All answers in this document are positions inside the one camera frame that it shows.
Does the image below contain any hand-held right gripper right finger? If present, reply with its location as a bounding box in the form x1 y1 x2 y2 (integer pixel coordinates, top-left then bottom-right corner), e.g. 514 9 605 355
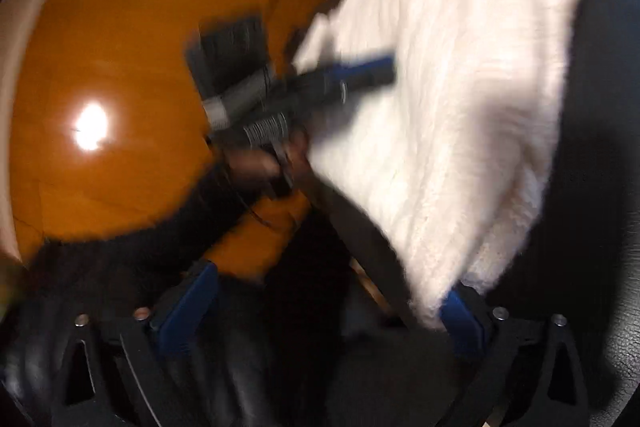
440 287 593 427

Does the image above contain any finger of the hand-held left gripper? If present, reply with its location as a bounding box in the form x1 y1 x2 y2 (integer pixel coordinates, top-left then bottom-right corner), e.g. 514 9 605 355
295 52 398 108

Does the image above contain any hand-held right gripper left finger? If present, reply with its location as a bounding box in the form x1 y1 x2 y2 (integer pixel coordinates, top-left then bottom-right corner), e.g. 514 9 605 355
52 259 221 427

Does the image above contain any cream knit sweater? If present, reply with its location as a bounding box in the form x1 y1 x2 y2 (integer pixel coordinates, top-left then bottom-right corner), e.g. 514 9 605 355
292 0 588 333

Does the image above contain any person's left hand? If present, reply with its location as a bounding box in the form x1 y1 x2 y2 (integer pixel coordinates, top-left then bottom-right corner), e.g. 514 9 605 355
220 132 313 202

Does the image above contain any person's dark clothing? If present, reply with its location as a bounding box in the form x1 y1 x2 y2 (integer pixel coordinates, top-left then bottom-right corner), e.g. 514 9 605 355
0 227 361 427

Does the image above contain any orange wooden cabinet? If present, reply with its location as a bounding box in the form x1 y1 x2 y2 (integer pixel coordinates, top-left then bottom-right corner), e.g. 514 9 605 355
10 0 346 278

